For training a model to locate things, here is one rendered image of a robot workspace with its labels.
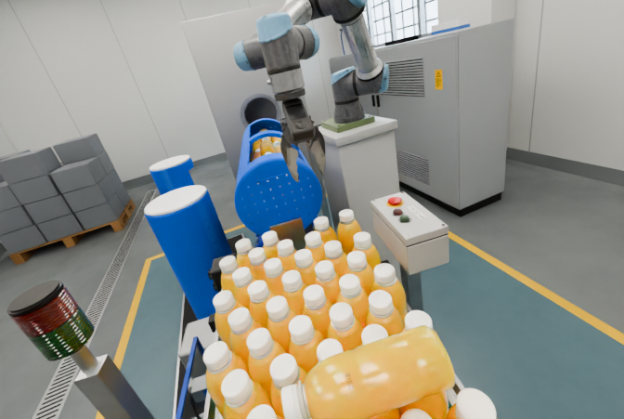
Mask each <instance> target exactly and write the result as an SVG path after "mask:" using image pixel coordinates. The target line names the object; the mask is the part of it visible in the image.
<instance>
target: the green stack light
mask: <svg viewBox="0 0 624 419"><path fill-rule="evenodd" d="M94 330H95V327H94V325H93V324H92V322H91V321H90V320H89V319H88V318H87V316H86V315H85V313H84V312H83V310H82V309H81V308H80V306H79V305H78V308H77V310H76V311H75V313H74V314H73V315H72V316H71V317H70V318H69V319H68V320H67V321H66V322H64V323H63V324H62V325H60V326H59V327H58V328H57V329H55V330H53V331H51V332H50V333H47V334H44V335H41V336H37V337H28V338H29V339H30V340H31V342H32V343H33V344H34V345H35V347H36V348H37V349H38V350H39V351H40V352H41V353H42V355H43V356H44V357H45V358H46V359H47V360H49V361H54V360H61V359H64V358H66V357H68V356H70V355H71V354H72V353H74V352H75V351H77V350H78V349H79V348H80V347H82V346H83V345H84V344H85V343H86V342H87V341H88V340H89V338H90V337H91V336H92V334H93V332H94Z"/></svg>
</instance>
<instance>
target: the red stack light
mask: <svg viewBox="0 0 624 419"><path fill-rule="evenodd" d="M77 308H78V303H77V302H76V301H75V299H74V298H73V296H72V295H71V293H70V292H69V291H68V289H67V288H66V286H65V285H64V284H63V287H62V289H61V291H60V293H59V294H58V295H57V296H56V297H55V298H54V299H52V300H51V301H50V302H48V303H47V304H45V305H44V306H42V307H40V308H38V309H37V310H35V311H32V312H30V313H28V314H25V315H21V316H10V318H11V319H12V320H13V321H14V322H15V323H16V324H17V325H18V326H19V328H20V329H21V330H22V331H23V332H24V333H25V335H26V336H27V337H37V336H41V335H44V334H47V333H50V332H51V331H53V330H55V329H57V328H58V327H59V326H60V325H62V324H63V323H64V322H66V321H67V320H68V319H69V318H70V317H71V316H72V315H73V314H74V313H75V311H76V310H77Z"/></svg>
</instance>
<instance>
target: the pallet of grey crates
mask: <svg viewBox="0 0 624 419"><path fill-rule="evenodd" d="M53 148H54V150H55V152H56V153H57V155H58V157H59V158H60V160H61V161H62V163H60V162H59V160H58V158H57V156H56V154H55V153H54V152H53V150H52V149H51V147H47V148H43V149H40V150H36V151H30V150H26V151H20V152H16V153H12V154H8V155H5V156H1V157H0V242H1V243H2V244H3V245H4V246H5V248H6V249H7V251H8V252H9V253H10V255H9V256H10V258H11V259H12V260H13V262H14V263H15V264H16V265H18V264H21V263H24V262H26V261H27V260H28V259H29V258H30V257H31V256H32V255H33V254H34V253H35V252H36V251H37V250H38V249H39V248H40V247H42V246H45V245H48V244H50V243H53V242H58V241H63V242H64V243H65V245H66V247H67V248H69V247H72V246H74V245H77V243H78V242H79V241H80V240H81V239H82V238H83V237H84V235H85V234H86V233H87V232H88V231H91V230H94V229H99V228H102V227H105V226H108V225H111V226H112V228H113V230H114V232H117V231H120V230H123V229H124V227H125V225H126V223H127V222H128V220H129V218H130V216H131V215H132V213H133V211H134V210H135V208H136V206H135V204H134V202H133V200H132V199H131V198H130V196H129V195H128V193H127V191H126V189H125V187H124V184H123V183H122V181H121V180H120V178H119V176H118V174H117V172H116V170H115V168H114V166H113V164H112V162H111V159H110V157H109V155H108V153H107V152H106V151H105V149H104V147H103V145H102V143H101V141H100V139H99V137H98V134H97V133H95V134H91V135H87V136H83V137H77V138H73V139H69V140H65V141H63V142H60V143H59V144H56V145H54V146H53ZM27 251H28V252H27Z"/></svg>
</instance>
